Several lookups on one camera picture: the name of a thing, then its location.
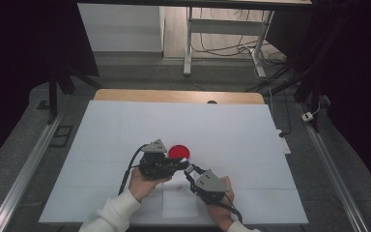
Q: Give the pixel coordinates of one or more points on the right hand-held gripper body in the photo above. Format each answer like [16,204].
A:
[211,188]

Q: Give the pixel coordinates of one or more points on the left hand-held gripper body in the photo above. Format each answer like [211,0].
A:
[154,164]

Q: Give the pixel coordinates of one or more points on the small white stamp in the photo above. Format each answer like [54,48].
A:
[185,159]

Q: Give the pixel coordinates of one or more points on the round red ink pad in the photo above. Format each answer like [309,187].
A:
[178,151]

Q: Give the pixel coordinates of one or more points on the person's left hand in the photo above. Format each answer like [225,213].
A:
[141,187]

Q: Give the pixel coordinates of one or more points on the person's right hand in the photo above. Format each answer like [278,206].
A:
[222,214]

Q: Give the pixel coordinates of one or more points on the white paper sheet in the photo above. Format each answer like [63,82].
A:
[178,203]

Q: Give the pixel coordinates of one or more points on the large white table cover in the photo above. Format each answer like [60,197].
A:
[238,135]

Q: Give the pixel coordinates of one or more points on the dark table grommet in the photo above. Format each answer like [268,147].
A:
[212,102]

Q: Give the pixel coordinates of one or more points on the white plug adapter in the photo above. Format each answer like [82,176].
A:
[307,116]

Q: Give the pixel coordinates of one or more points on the black tripod stand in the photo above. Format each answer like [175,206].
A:
[315,93]
[53,96]

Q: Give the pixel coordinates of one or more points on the dark curtain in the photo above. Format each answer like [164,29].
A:
[360,80]
[19,48]

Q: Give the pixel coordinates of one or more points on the black floor frame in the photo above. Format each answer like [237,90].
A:
[59,136]

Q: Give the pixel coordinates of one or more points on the aluminium rail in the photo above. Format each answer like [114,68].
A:
[331,174]
[25,174]

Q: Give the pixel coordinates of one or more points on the white wall panel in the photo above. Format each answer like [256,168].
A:
[119,29]

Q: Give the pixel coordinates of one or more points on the white desk frame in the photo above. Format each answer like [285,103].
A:
[225,26]

